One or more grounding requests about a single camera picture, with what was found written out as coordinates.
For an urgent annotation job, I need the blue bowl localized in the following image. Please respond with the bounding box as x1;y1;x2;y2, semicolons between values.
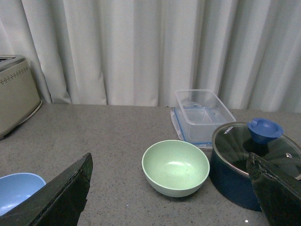
0;172;46;216

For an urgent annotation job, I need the dark blue cooking pot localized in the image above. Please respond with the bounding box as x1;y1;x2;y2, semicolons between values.
209;141;263;212

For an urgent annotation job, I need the cream two-slot toaster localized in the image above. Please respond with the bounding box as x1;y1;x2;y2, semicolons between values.
0;55;42;139

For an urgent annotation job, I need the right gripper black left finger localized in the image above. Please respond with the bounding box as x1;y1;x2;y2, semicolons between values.
0;153;93;226

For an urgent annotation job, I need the clear plastic food container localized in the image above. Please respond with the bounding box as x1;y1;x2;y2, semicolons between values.
171;89;236;145

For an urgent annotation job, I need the clear container lid blue seal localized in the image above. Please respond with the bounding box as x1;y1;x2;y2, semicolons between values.
171;107;220;148

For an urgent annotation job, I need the white curtain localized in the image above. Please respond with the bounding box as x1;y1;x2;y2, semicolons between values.
0;0;301;113

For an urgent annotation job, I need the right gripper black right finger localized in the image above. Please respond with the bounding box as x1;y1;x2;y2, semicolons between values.
246;153;301;226

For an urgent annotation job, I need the glass lid with blue knob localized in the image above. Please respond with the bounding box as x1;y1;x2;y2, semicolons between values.
210;118;301;180

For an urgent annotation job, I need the green bowl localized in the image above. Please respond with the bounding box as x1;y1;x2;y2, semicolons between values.
142;140;210;198

